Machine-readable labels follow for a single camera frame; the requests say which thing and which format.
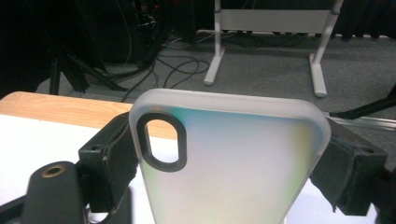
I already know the black looped floor cable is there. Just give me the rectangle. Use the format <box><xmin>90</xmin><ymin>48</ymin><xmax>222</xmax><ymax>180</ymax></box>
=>
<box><xmin>155</xmin><ymin>54</ymin><xmax>211</xmax><ymax>90</ymax></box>

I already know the black tripod stand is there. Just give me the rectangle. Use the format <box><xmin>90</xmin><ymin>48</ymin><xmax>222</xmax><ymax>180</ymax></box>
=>
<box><xmin>330</xmin><ymin>83</ymin><xmax>396</xmax><ymax>120</ymax></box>
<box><xmin>48</xmin><ymin>46</ymin><xmax>129</xmax><ymax>96</ymax></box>

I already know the white metal stand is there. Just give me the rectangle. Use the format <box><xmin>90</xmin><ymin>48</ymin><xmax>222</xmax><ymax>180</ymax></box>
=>
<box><xmin>204</xmin><ymin>0</ymin><xmax>345</xmax><ymax>99</ymax></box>

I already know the metal floor rail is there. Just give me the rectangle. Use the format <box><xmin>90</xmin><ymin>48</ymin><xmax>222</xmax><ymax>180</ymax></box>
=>
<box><xmin>323</xmin><ymin>111</ymin><xmax>396</xmax><ymax>132</ymax></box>

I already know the thin brown cable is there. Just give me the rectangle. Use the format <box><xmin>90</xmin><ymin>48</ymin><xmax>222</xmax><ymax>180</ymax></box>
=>
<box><xmin>115</xmin><ymin>0</ymin><xmax>134</xmax><ymax>64</ymax></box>

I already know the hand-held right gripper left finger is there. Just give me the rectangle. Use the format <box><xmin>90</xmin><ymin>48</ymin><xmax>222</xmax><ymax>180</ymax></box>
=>
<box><xmin>78</xmin><ymin>111</ymin><xmax>139</xmax><ymax>216</ymax></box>

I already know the iridescent translucent phone case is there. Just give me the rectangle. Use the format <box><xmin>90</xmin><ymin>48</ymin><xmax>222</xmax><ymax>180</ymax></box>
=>
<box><xmin>128</xmin><ymin>88</ymin><xmax>332</xmax><ymax>224</ymax></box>

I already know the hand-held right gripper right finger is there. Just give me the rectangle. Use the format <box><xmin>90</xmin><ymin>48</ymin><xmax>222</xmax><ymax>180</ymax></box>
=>
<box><xmin>309</xmin><ymin>118</ymin><xmax>389</xmax><ymax>217</ymax></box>

